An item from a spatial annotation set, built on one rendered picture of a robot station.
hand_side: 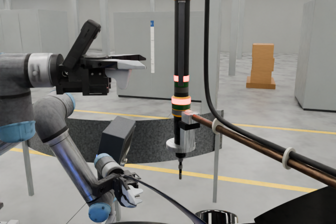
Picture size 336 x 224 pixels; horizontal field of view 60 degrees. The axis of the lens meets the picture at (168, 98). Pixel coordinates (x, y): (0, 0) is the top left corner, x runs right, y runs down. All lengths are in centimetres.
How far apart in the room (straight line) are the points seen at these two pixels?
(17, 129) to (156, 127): 191
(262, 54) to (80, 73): 804
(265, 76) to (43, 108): 791
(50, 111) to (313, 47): 593
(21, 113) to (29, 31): 987
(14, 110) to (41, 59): 12
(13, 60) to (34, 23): 973
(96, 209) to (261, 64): 779
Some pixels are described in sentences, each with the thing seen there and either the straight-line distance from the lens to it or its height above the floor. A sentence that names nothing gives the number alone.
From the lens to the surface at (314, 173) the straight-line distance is 44.
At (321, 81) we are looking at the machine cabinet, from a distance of 667.
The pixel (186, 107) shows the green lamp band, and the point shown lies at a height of 155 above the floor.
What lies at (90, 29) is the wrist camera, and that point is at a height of 172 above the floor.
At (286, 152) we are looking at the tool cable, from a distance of 46.
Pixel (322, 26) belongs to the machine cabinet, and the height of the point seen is 172.
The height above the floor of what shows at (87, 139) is 77.
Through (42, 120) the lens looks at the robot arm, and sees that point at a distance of 105.
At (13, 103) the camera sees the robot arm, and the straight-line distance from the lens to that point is 69.
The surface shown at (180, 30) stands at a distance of 63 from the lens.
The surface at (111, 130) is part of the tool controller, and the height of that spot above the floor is 125.
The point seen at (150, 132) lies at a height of 84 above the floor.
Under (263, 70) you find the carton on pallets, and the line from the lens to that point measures 863.
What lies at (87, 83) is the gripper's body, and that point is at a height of 161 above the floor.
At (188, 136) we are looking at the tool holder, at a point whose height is 149.
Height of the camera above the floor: 173
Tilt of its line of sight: 14 degrees down
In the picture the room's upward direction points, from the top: straight up
